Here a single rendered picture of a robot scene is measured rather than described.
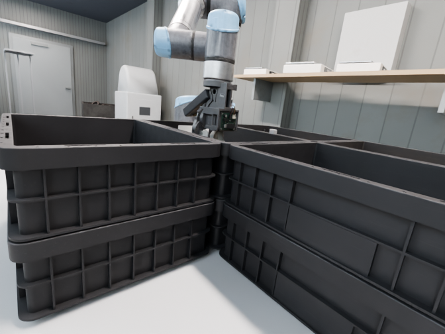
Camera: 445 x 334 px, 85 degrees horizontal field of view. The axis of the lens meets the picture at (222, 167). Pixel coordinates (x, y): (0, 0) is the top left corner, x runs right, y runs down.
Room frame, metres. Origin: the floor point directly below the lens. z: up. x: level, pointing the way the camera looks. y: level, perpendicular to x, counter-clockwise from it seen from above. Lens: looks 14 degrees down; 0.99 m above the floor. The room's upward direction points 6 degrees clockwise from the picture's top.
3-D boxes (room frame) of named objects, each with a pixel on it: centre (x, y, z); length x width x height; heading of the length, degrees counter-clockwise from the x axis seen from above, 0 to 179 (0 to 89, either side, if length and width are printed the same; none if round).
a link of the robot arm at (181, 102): (1.12, 0.18, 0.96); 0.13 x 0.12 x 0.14; 92
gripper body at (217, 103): (0.64, 0.03, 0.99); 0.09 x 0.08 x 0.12; 46
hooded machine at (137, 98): (4.82, 1.76, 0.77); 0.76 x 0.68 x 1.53; 43
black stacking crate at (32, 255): (0.48, 0.24, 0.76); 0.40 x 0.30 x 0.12; 41
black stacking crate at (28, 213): (0.48, 0.24, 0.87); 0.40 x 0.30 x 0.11; 41
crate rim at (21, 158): (0.48, 0.24, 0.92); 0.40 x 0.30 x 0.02; 41
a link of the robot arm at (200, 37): (0.74, 0.05, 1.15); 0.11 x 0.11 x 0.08; 2
